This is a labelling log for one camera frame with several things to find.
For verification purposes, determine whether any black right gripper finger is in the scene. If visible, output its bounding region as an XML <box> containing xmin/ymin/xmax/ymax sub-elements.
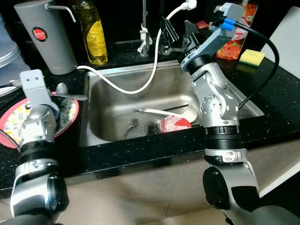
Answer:
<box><xmin>184</xmin><ymin>20</ymin><xmax>203</xmax><ymax>50</ymax></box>
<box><xmin>160</xmin><ymin>17</ymin><xmax>182</xmax><ymax>54</ymax></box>

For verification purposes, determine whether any chrome kitchen faucet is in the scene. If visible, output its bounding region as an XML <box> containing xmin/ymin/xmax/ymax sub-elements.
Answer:
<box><xmin>138</xmin><ymin>0</ymin><xmax>155</xmax><ymax>58</ymax></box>

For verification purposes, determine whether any round metal countertop hole cover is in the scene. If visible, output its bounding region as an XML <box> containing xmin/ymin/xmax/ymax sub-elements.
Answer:
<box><xmin>158</xmin><ymin>45</ymin><xmax>172</xmax><ymax>55</ymax></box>

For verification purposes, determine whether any small red object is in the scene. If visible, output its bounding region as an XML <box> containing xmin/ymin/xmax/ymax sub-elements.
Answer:
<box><xmin>196</xmin><ymin>20</ymin><xmax>210</xmax><ymax>30</ymax></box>

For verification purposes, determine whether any white tape on faucet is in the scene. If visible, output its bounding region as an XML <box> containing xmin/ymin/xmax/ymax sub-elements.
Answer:
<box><xmin>139</xmin><ymin>27</ymin><xmax>151</xmax><ymax>51</ymax></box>

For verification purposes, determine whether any peach hand soap bottle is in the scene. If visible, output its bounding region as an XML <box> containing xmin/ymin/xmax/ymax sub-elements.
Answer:
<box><xmin>216</xmin><ymin>2</ymin><xmax>258</xmax><ymax>60</ymax></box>

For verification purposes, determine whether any yellow sponge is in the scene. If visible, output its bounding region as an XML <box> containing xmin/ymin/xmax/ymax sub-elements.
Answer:
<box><xmin>239</xmin><ymin>49</ymin><xmax>266</xmax><ymax>66</ymax></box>

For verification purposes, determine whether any white cup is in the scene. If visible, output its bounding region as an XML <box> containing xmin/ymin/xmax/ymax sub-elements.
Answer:
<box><xmin>182</xmin><ymin>105</ymin><xmax>200</xmax><ymax>125</ymax></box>

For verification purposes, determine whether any white flat spatula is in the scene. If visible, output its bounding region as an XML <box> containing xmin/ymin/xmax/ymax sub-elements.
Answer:
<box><xmin>133</xmin><ymin>108</ymin><xmax>188</xmax><ymax>118</ymax></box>

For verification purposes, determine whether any red and white bowl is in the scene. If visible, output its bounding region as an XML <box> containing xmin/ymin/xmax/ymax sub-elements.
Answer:
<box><xmin>161</xmin><ymin>116</ymin><xmax>193</xmax><ymax>135</ymax></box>

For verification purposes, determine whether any yellow cooking oil bottle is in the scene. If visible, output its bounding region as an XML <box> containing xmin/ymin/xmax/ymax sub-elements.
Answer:
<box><xmin>74</xmin><ymin>0</ymin><xmax>108</xmax><ymax>66</ymax></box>

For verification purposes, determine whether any metal sink drain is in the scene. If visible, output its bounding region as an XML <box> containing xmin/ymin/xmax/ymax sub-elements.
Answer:
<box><xmin>144</xmin><ymin>121</ymin><xmax>162</xmax><ymax>136</ymax></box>

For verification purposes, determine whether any stainless steel sink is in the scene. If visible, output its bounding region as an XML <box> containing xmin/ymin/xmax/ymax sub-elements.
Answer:
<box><xmin>79</xmin><ymin>61</ymin><xmax>265</xmax><ymax>148</ymax></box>

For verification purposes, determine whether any white cutting board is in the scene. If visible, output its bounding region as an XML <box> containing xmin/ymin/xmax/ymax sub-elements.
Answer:
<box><xmin>259</xmin><ymin>6</ymin><xmax>300</xmax><ymax>66</ymax></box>

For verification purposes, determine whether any large metal spoon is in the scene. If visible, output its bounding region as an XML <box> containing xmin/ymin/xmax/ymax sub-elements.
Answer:
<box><xmin>55</xmin><ymin>82</ymin><xmax>89</xmax><ymax>102</ymax></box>

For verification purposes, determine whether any grey canister with red label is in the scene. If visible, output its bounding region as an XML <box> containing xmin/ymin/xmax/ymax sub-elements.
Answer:
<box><xmin>14</xmin><ymin>0</ymin><xmax>78</xmax><ymax>75</ymax></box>

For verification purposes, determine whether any patterned plate with red rim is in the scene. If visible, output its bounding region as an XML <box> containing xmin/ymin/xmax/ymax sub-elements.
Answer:
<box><xmin>0</xmin><ymin>91</ymin><xmax>79</xmax><ymax>149</ymax></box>

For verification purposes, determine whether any beige base cabinet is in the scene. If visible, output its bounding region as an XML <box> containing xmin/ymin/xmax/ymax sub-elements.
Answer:
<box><xmin>0</xmin><ymin>138</ymin><xmax>300</xmax><ymax>225</ymax></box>

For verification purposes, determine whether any clear plastic container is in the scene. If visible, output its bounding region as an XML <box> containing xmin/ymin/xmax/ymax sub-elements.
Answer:
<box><xmin>0</xmin><ymin>14</ymin><xmax>24</xmax><ymax>87</ymax></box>

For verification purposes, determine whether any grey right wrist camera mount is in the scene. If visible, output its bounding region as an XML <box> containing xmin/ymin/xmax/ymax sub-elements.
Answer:
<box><xmin>180</xmin><ymin>2</ymin><xmax>245</xmax><ymax>68</ymax></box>

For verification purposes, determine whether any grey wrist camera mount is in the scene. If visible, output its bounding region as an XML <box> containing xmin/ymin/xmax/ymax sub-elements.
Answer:
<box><xmin>20</xmin><ymin>69</ymin><xmax>60</xmax><ymax>118</ymax></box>
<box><xmin>180</xmin><ymin>2</ymin><xmax>245</xmax><ymax>68</ymax></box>

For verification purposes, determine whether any white round hose fitting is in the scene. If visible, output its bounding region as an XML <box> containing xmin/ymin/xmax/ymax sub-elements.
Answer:
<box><xmin>180</xmin><ymin>0</ymin><xmax>198</xmax><ymax>11</ymax></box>

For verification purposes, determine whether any white flexible hose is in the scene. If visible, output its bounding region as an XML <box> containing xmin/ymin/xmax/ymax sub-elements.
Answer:
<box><xmin>76</xmin><ymin>2</ymin><xmax>188</xmax><ymax>95</ymax></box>

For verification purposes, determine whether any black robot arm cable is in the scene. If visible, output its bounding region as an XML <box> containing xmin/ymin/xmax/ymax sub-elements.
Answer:
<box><xmin>223</xmin><ymin>19</ymin><xmax>281</xmax><ymax>111</ymax></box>

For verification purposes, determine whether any metal spoon with slim handle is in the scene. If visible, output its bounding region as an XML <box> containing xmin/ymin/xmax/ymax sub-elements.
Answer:
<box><xmin>120</xmin><ymin>118</ymin><xmax>139</xmax><ymax>141</ymax></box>

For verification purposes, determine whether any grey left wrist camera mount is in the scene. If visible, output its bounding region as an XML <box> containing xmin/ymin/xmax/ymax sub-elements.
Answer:
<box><xmin>20</xmin><ymin>69</ymin><xmax>60</xmax><ymax>118</ymax></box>

